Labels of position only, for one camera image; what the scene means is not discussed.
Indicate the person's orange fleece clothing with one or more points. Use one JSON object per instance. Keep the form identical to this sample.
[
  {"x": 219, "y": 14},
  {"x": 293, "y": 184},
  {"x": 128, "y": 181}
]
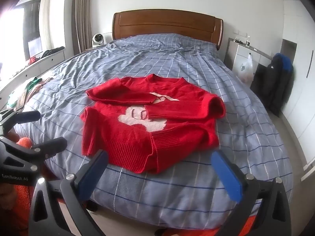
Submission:
[{"x": 16, "y": 206}]

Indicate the green cloth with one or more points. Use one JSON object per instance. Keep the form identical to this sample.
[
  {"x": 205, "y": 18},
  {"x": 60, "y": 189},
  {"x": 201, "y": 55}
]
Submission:
[{"x": 34, "y": 82}]

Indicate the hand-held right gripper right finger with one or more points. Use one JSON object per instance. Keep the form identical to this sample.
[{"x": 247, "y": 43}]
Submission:
[{"x": 227, "y": 177}]

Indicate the dark clothes pile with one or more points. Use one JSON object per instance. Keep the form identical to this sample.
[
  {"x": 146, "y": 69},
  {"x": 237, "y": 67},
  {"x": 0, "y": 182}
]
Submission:
[{"x": 52, "y": 51}]

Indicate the bed with grey plaid cover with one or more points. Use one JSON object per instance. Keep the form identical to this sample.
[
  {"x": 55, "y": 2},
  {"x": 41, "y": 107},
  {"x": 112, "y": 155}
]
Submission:
[{"x": 177, "y": 196}]

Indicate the window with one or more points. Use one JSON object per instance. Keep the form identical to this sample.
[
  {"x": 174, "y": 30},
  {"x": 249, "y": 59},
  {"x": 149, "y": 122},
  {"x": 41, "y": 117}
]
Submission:
[{"x": 33, "y": 27}]

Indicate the white nightstand cabinet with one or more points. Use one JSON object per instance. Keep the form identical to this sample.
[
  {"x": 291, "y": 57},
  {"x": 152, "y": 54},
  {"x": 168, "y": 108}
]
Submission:
[{"x": 237, "y": 56}]

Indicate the brown curtain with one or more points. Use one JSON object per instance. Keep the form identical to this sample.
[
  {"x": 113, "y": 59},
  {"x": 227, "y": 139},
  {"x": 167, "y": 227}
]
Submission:
[{"x": 82, "y": 17}]

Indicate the small white fan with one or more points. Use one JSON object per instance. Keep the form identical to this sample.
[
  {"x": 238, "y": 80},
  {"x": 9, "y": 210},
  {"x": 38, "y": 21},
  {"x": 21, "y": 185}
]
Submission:
[{"x": 97, "y": 39}]

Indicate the small red cloth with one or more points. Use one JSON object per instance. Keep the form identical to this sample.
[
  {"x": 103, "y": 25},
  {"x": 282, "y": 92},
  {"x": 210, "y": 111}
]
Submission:
[{"x": 33, "y": 59}]

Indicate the red knit sweater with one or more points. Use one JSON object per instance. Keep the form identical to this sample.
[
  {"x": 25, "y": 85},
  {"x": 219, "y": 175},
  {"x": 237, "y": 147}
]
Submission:
[{"x": 152, "y": 132}]

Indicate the white wardrobe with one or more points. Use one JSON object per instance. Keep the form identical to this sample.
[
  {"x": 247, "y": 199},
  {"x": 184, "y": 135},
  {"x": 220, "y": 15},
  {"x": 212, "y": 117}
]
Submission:
[{"x": 301, "y": 91}]

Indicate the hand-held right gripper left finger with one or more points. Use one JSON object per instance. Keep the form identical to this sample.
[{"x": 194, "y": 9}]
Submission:
[{"x": 94, "y": 168}]

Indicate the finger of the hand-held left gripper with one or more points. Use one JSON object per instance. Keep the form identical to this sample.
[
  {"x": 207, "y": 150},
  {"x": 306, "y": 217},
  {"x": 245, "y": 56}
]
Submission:
[
  {"x": 24, "y": 116},
  {"x": 49, "y": 147}
]

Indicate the white window bench cabinet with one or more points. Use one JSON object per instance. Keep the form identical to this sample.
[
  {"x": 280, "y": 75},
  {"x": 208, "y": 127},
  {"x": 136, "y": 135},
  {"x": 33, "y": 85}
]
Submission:
[{"x": 49, "y": 65}]

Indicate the black and blue jacket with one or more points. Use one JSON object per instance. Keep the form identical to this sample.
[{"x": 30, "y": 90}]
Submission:
[{"x": 273, "y": 86}]

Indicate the brown wooden headboard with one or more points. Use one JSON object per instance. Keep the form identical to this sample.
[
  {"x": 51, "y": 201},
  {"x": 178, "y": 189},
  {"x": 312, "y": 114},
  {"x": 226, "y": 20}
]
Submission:
[{"x": 167, "y": 24}]

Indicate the dark framed tablet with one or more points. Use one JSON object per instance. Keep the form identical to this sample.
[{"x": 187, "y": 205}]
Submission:
[{"x": 22, "y": 100}]

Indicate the small bottle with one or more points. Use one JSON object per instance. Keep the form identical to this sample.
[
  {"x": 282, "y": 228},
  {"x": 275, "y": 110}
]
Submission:
[{"x": 247, "y": 41}]

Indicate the green and beige clothes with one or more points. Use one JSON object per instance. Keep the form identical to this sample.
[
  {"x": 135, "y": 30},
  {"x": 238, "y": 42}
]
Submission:
[{"x": 40, "y": 86}]

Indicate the white plastic bag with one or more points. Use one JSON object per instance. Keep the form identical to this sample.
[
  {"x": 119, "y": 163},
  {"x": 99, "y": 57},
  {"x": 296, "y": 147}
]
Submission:
[{"x": 246, "y": 70}]

